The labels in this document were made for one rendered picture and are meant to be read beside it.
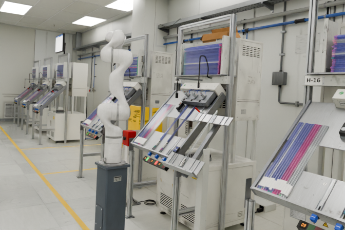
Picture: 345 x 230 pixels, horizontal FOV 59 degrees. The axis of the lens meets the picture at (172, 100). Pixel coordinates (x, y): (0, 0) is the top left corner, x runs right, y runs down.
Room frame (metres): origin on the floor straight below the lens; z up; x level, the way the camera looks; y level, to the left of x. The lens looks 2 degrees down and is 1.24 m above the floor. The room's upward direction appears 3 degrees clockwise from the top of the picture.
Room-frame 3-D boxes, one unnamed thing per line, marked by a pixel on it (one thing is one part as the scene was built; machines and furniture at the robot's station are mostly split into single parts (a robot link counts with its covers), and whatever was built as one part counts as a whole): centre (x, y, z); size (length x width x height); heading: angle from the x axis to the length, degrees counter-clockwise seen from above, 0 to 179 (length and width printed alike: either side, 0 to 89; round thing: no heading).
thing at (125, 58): (2.15, 0.37, 1.25); 0.16 x 0.12 x 0.50; 100
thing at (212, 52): (2.82, -0.28, 1.52); 0.51 x 0.13 x 0.27; 35
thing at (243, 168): (2.94, -0.35, 0.31); 0.70 x 0.65 x 0.62; 35
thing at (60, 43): (6.70, 2.47, 2.10); 0.58 x 0.14 x 0.41; 35
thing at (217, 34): (3.08, -0.47, 1.82); 0.68 x 0.30 x 0.20; 35
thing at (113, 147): (2.15, 0.40, 0.79); 0.19 x 0.19 x 0.18
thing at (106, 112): (2.14, 0.43, 1.00); 0.19 x 0.12 x 0.24; 100
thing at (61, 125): (6.79, 2.35, 0.95); 1.36 x 0.82 x 1.90; 125
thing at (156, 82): (4.14, 0.46, 0.95); 1.35 x 0.82 x 1.90; 125
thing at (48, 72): (7.98, 3.18, 0.95); 1.37 x 0.82 x 1.90; 125
